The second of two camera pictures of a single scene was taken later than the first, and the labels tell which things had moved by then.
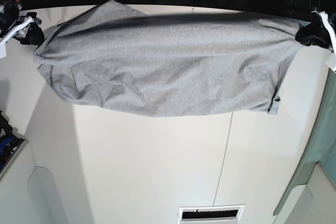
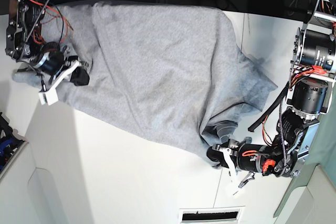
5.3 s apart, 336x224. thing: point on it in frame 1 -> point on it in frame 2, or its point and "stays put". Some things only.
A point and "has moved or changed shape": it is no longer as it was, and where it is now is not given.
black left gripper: [10, 14] -> [51, 62]
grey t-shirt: [189, 64] has moved or changed shape
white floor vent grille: [211, 214] stays put
